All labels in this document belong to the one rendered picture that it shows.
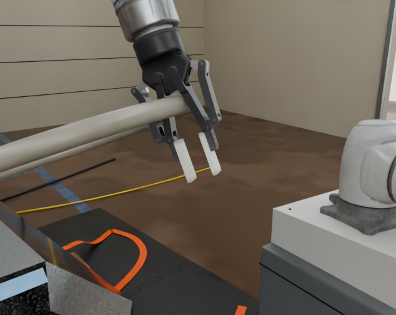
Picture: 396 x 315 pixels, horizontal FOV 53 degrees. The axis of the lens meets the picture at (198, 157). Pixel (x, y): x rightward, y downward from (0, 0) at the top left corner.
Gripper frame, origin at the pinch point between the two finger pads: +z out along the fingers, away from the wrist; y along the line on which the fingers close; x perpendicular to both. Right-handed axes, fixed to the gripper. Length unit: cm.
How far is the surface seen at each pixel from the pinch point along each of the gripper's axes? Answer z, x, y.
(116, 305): 37, -34, 51
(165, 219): 58, -217, 121
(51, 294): 22, -15, 53
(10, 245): 9, -22, 67
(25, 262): 13, -16, 58
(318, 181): 90, -338, 11
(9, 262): 12, -15, 62
